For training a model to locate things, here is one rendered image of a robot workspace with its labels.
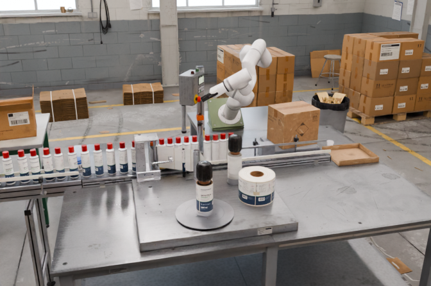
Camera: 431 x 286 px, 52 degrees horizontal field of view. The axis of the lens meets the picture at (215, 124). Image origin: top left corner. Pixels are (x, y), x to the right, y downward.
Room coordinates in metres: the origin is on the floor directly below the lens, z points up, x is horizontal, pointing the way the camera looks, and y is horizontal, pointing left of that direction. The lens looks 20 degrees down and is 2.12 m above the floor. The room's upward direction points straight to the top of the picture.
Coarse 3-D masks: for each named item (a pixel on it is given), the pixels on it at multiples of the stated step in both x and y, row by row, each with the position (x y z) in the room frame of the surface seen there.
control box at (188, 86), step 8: (184, 72) 2.71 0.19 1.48; (200, 72) 2.72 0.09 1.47; (184, 80) 2.63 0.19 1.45; (192, 80) 2.62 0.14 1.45; (184, 88) 2.63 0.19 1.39; (192, 88) 2.62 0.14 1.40; (184, 96) 2.63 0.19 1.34; (192, 96) 2.61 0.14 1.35; (200, 96) 2.70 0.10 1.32; (184, 104) 2.63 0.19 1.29; (192, 104) 2.61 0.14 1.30
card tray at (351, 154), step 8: (344, 144) 3.00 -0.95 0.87; (352, 144) 3.02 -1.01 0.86; (360, 144) 3.01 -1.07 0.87; (336, 152) 2.94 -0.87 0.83; (344, 152) 2.94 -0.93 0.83; (352, 152) 2.94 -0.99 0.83; (360, 152) 2.94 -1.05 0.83; (368, 152) 2.91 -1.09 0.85; (336, 160) 2.80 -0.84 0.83; (344, 160) 2.72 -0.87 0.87; (352, 160) 2.74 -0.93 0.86; (360, 160) 2.75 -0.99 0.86; (368, 160) 2.76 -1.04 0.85; (376, 160) 2.78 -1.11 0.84
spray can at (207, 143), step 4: (208, 136) 2.63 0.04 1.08; (204, 140) 2.64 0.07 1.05; (208, 140) 2.63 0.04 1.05; (204, 144) 2.63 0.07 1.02; (208, 144) 2.62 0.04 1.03; (204, 148) 2.63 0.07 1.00; (208, 148) 2.62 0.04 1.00; (204, 152) 2.63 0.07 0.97; (208, 152) 2.62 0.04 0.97; (204, 156) 2.63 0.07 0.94; (208, 156) 2.62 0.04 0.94; (208, 160) 2.62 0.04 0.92
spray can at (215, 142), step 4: (216, 136) 2.64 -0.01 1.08; (212, 140) 2.64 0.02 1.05; (216, 140) 2.64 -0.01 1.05; (212, 144) 2.63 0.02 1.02; (216, 144) 2.63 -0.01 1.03; (212, 148) 2.63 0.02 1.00; (216, 148) 2.63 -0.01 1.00; (212, 152) 2.63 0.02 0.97; (216, 152) 2.63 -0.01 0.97; (212, 156) 2.63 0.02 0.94; (216, 156) 2.63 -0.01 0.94; (212, 160) 2.63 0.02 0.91; (212, 164) 2.63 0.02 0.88; (216, 164) 2.63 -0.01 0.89
